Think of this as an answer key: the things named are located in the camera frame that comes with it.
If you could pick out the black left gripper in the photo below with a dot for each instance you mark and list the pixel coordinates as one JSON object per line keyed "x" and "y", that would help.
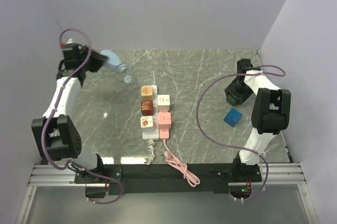
{"x": 99, "y": 60}

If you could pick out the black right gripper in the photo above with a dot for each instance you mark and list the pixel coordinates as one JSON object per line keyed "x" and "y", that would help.
{"x": 240, "y": 97}

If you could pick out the dark green cube adapter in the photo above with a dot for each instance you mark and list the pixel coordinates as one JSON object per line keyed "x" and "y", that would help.
{"x": 232, "y": 100}

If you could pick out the light blue round socket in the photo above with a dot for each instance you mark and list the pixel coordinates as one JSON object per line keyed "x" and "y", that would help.
{"x": 113, "y": 61}

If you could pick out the blue cube plug adapter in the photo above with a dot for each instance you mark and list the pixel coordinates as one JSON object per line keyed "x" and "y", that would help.
{"x": 232, "y": 117}

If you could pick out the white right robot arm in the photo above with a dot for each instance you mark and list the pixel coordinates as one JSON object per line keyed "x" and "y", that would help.
{"x": 270, "y": 114}

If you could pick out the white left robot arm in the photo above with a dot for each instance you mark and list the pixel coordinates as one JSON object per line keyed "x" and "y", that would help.
{"x": 56, "y": 136}

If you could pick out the tan cube plug adapter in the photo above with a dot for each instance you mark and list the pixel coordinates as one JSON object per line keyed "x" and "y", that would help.
{"x": 147, "y": 92}

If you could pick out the brown cube plug adapter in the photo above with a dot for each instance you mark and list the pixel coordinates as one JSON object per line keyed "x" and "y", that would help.
{"x": 147, "y": 108}

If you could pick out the pink cube plug adapter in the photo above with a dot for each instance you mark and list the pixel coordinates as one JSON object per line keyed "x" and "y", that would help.
{"x": 164, "y": 120}

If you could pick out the plain white cube adapter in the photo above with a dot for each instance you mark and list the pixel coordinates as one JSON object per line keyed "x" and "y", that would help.
{"x": 163, "y": 103}

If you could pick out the white patterned cube adapter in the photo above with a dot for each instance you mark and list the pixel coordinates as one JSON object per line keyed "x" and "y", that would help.
{"x": 147, "y": 124}

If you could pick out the pink power strip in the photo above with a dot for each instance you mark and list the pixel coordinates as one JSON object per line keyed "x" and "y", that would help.
{"x": 164, "y": 134}

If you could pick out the white power strip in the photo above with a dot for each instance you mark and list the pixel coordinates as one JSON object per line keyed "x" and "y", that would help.
{"x": 153, "y": 135}

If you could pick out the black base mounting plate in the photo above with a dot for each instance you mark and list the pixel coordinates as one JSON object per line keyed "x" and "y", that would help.
{"x": 160, "y": 178}

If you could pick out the aluminium front rail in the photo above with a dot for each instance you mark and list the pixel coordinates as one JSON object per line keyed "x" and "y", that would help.
{"x": 47, "y": 176}

